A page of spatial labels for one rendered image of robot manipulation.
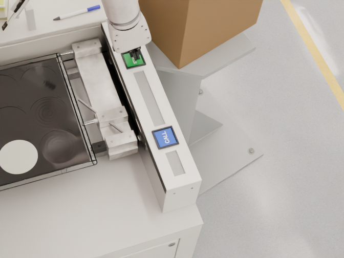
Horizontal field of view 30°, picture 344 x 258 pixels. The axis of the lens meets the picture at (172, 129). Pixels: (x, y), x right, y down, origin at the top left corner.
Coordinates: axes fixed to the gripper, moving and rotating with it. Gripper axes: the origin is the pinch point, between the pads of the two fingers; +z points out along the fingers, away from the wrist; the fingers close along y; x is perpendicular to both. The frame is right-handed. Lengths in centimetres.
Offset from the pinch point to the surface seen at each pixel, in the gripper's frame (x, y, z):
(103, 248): -44, -25, 12
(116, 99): -6.0, -9.1, 9.7
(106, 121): -13.7, -13.6, 5.9
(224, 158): 6, 24, 105
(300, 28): 63, 87, 120
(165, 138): -26.5, -0.9, 2.8
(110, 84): -0.9, -9.2, 9.7
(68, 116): -8.8, -22.7, 4.8
